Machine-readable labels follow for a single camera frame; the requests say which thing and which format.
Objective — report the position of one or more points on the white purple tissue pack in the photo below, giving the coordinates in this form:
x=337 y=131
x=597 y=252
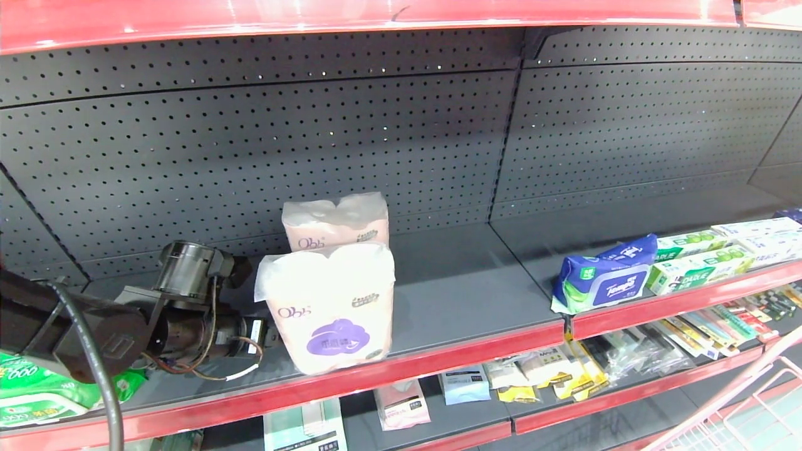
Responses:
x=335 y=222
x=332 y=307

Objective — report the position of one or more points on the purple box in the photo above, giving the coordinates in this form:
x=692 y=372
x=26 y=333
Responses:
x=791 y=215

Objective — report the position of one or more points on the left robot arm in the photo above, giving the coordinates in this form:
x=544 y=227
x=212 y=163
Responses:
x=94 y=332

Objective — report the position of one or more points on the yellow small pack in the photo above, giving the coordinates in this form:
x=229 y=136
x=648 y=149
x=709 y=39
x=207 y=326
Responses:
x=515 y=393

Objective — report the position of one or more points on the white green flat pack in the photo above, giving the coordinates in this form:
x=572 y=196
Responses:
x=306 y=427

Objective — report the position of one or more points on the pink shopping cart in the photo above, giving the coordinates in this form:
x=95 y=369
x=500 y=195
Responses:
x=745 y=413

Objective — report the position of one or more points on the blue wet wipes pack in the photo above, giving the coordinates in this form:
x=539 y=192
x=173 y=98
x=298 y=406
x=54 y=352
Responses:
x=604 y=279

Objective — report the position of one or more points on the white small pack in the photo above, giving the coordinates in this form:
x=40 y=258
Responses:
x=506 y=373

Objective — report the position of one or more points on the pink tissue pack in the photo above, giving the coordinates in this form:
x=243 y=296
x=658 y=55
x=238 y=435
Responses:
x=402 y=404

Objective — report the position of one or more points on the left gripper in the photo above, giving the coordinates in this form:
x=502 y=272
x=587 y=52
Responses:
x=200 y=335

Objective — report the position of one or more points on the dark toothbrush pack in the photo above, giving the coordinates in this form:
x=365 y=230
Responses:
x=777 y=302

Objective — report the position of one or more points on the green wet wipes pack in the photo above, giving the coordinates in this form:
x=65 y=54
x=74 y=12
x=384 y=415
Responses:
x=37 y=391

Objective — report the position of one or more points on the green white toothpaste box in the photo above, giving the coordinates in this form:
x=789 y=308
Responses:
x=692 y=243
x=698 y=270

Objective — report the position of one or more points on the clear plastic pack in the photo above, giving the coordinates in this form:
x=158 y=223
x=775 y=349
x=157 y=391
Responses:
x=639 y=351

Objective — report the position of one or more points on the pale blue tissue pack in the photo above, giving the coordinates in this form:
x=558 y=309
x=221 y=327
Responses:
x=463 y=383

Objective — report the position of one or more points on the yellow white hanging pack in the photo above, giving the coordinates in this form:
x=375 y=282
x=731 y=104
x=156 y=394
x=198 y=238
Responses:
x=579 y=369

